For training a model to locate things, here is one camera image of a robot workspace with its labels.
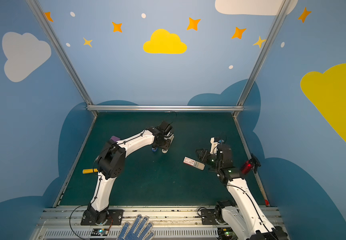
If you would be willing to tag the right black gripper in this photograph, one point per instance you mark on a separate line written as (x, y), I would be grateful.
(208, 158)

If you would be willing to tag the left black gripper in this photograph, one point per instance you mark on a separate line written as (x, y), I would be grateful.
(165, 142)

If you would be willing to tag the beige black stapler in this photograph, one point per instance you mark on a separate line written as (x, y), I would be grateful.
(168, 142)

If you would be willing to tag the red white staple box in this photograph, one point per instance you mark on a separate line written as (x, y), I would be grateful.
(194, 163)

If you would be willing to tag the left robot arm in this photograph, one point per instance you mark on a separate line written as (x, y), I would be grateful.
(111, 163)

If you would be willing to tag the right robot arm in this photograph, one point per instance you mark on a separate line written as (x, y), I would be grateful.
(245, 217)

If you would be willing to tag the purple pink spatula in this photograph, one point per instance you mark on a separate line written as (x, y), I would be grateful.
(115, 139)

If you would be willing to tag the right controller board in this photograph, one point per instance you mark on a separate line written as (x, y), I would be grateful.
(225, 234)

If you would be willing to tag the controller board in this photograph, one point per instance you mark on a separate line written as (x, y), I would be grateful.
(225, 234)
(99, 232)

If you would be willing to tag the yellow spatula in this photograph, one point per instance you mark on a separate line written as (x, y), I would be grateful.
(90, 171)

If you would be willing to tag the blue dotted work glove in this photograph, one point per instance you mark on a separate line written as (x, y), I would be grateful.
(140, 229)

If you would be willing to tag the left controller board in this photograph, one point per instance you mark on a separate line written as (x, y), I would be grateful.
(99, 232)

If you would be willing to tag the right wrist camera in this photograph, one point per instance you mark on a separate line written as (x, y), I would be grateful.
(215, 141)

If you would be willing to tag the aluminium rear frame bar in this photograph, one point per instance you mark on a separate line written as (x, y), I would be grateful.
(128, 108)

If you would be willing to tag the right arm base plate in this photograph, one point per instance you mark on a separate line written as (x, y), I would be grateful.
(208, 216)

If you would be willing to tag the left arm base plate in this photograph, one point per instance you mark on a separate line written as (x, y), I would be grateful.
(114, 216)

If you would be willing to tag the right aluminium frame post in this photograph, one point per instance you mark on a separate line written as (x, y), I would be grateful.
(265, 49)

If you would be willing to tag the aluminium frame post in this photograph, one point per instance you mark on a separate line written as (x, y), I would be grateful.
(45, 24)
(265, 49)

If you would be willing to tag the left aluminium frame post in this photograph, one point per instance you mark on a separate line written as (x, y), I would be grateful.
(45, 24)

